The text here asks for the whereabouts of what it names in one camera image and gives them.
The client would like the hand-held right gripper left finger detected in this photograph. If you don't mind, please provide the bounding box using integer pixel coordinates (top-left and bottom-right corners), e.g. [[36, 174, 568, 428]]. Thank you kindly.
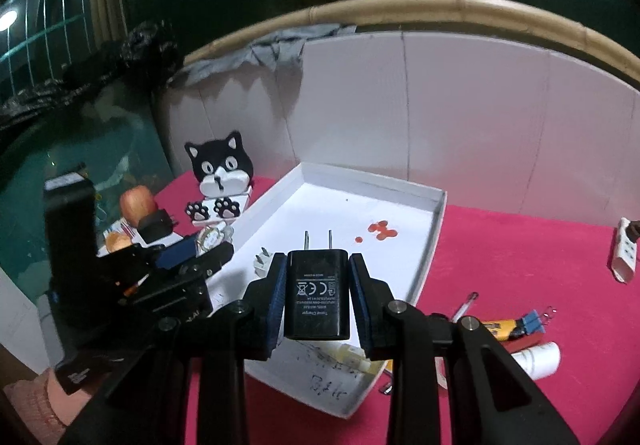
[[65, 252, 288, 445]]

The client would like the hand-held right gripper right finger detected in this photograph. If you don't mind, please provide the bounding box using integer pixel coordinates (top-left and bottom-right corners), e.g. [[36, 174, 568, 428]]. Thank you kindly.
[[349, 252, 581, 445]]

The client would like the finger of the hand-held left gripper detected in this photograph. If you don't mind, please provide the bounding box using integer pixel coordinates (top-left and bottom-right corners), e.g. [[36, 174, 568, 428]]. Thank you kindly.
[[125, 236, 201, 278], [165, 242, 236, 287]]

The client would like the large black wall charger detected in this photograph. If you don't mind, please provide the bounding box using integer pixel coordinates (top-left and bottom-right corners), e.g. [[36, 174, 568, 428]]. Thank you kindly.
[[284, 230, 348, 341]]

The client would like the clear ballpoint pen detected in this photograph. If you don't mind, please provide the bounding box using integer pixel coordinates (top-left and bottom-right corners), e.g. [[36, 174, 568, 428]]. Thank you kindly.
[[450, 292, 479, 323]]

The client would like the white cardboard tray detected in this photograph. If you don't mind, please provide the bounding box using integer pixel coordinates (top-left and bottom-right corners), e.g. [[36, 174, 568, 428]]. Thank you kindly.
[[200, 162, 447, 418]]

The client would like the yellow black lighter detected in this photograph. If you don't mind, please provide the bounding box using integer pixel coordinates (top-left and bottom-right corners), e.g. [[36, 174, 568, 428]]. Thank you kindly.
[[480, 319, 521, 341]]

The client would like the white cylindrical tube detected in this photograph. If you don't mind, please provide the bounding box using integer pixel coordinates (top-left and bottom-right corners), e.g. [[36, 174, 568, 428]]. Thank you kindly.
[[510, 341, 561, 381]]

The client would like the small black plug adapter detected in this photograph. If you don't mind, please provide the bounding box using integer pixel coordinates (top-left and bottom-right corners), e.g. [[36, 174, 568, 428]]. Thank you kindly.
[[137, 208, 176, 242]]

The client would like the white plug adapter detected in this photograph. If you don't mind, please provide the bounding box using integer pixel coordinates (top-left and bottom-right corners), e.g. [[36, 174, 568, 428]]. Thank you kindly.
[[252, 247, 273, 278]]

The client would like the orange tangerine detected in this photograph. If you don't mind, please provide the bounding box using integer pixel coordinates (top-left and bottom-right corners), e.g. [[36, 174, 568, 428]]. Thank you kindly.
[[106, 231, 133, 254]]

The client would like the colourful small packet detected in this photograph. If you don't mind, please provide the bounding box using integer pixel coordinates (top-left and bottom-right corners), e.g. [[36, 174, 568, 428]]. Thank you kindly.
[[105, 219, 136, 238]]

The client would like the red apple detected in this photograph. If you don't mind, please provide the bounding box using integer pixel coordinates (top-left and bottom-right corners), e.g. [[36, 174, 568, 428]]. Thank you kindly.
[[120, 185, 156, 228]]

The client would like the black white cat phone stand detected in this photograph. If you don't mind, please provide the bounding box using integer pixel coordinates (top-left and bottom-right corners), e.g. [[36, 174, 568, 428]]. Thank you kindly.
[[184, 131, 256, 228]]

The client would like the blue binder clip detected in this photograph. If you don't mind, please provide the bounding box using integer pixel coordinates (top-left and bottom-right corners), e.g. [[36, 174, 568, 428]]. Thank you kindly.
[[515, 307, 556, 338]]

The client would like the black plastic bag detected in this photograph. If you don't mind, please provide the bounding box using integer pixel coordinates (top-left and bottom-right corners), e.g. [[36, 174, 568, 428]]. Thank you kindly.
[[0, 22, 183, 126]]

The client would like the grey cloth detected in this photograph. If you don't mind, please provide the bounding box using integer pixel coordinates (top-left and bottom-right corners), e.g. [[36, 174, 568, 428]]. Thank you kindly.
[[172, 24, 357, 86]]

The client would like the white backdrop board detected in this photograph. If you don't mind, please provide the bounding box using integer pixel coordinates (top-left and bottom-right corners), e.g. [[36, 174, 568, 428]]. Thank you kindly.
[[160, 30, 640, 226]]

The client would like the bamboo rail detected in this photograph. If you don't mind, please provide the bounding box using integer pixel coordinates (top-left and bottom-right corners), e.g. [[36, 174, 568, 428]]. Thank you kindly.
[[184, 0, 640, 88]]

